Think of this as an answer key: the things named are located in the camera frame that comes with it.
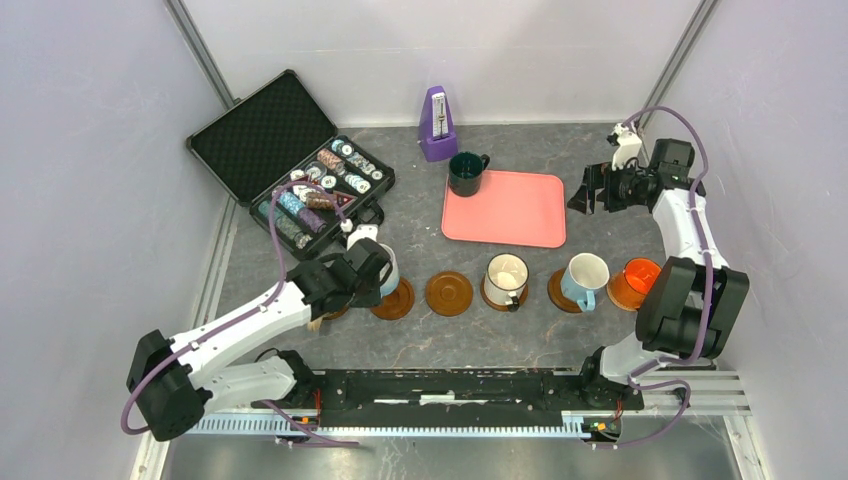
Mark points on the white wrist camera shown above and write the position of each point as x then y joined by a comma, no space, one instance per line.
628,145
361,232

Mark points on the dark green mug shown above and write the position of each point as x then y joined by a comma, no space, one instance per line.
465,173

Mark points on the beige ceramic mug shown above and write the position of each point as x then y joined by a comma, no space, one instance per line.
315,325

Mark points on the woven rattan coaster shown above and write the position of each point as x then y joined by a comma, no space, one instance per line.
611,301

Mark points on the light blue mug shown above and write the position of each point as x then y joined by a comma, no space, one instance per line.
585,275

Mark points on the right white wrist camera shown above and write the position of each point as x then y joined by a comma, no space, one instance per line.
628,145

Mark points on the wooden coaster three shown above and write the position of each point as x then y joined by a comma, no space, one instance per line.
398,303

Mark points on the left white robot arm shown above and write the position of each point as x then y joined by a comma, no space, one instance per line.
225,344

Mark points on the black poker chip case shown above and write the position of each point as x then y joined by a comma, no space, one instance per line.
279,155

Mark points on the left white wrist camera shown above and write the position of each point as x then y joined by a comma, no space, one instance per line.
361,232

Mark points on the wooden coaster one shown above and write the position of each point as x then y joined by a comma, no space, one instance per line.
335,315

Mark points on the purple metronome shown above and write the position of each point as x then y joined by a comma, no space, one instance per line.
437,137

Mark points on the white mug black rim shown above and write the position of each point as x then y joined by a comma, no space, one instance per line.
506,272

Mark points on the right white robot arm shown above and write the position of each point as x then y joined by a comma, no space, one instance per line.
690,311

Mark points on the orange mug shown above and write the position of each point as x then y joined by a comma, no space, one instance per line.
640,274

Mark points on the wooden coaster five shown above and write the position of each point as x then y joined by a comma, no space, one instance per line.
556,295

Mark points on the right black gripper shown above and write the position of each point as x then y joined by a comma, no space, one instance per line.
597,176

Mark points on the pink tray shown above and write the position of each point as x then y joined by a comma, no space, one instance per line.
510,208

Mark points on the wooden coaster four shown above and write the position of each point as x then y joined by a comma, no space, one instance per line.
513,302

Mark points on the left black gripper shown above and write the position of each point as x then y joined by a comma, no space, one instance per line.
373,298

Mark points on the wooden coaster two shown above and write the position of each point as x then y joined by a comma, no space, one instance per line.
449,293

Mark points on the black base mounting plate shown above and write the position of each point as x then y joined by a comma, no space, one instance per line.
465,398

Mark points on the aluminium frame rail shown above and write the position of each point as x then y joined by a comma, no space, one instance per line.
695,393

